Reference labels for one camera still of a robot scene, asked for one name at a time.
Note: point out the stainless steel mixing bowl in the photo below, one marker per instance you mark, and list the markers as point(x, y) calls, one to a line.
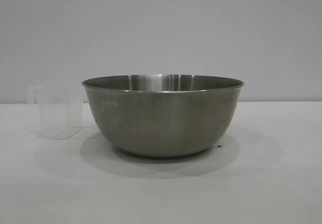
point(161, 115)

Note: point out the translucent plastic measuring cup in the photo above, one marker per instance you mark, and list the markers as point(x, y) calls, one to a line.
point(58, 113)

